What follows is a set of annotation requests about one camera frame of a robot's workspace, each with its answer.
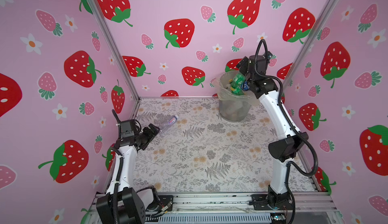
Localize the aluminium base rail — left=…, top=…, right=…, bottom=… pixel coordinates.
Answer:
left=87, top=192, right=340, bottom=224

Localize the translucent grey waste bin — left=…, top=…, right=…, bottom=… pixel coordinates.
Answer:
left=213, top=70, right=261, bottom=123

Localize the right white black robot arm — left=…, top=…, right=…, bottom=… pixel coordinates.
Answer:
left=236, top=56, right=308, bottom=209

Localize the clear bottle blue label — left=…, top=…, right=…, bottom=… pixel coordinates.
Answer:
left=240, top=81, right=250, bottom=92

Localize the clear bottle white cap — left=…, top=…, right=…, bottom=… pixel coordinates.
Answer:
left=159, top=115, right=179, bottom=134

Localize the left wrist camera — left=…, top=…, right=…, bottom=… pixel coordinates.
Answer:
left=117, top=119, right=141, bottom=138

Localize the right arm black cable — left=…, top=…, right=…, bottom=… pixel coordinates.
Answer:
left=254, top=38, right=319, bottom=224

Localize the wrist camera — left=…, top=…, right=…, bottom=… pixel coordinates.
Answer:
left=117, top=119, right=141, bottom=138
left=263, top=51, right=273, bottom=64

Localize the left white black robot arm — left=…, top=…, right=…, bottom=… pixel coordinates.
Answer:
left=96, top=120, right=160, bottom=224

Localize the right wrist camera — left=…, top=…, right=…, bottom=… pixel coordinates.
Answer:
left=263, top=51, right=273, bottom=64

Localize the green bottle yellow cap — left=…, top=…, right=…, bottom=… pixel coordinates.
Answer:
left=230, top=72, right=246, bottom=89

